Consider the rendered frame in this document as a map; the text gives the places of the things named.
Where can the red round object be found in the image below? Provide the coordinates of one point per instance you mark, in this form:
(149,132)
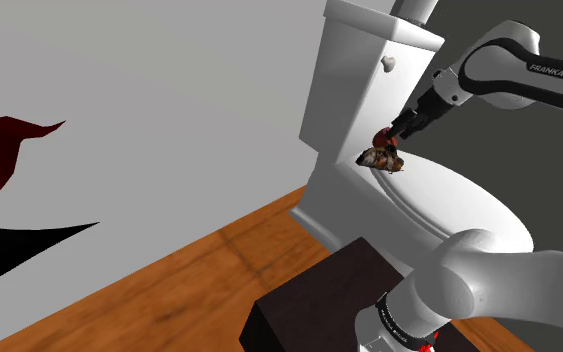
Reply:
(381,139)

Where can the brown mottled figure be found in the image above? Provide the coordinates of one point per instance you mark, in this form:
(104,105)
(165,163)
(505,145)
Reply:
(381,158)

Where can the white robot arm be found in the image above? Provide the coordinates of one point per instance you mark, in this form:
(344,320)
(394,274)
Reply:
(486,287)

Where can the white toilet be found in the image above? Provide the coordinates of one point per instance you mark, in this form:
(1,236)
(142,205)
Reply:
(359,88)

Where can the dark robot stand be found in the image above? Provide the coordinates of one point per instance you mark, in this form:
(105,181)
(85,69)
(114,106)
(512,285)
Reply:
(320,302)

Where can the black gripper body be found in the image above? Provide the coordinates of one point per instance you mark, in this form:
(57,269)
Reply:
(428,113)

